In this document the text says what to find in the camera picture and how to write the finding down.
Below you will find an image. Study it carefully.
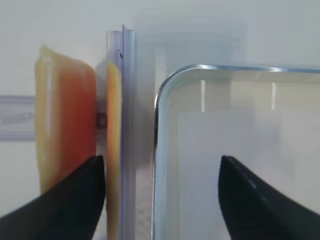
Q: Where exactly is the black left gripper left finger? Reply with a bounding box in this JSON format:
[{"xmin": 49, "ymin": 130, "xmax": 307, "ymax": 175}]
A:
[{"xmin": 0, "ymin": 156, "xmax": 105, "ymax": 240}]

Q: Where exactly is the white rectangular serving tray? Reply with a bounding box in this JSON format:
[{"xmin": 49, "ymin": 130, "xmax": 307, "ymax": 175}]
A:
[{"xmin": 151, "ymin": 64, "xmax": 320, "ymax": 240}]

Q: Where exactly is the left clear acrylic rack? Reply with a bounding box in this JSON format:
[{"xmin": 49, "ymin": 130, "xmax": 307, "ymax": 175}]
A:
[{"xmin": 0, "ymin": 27, "xmax": 136, "ymax": 240}]

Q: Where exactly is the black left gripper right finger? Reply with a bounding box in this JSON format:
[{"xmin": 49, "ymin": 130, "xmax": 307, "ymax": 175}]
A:
[{"xmin": 218, "ymin": 155, "xmax": 320, "ymax": 240}]

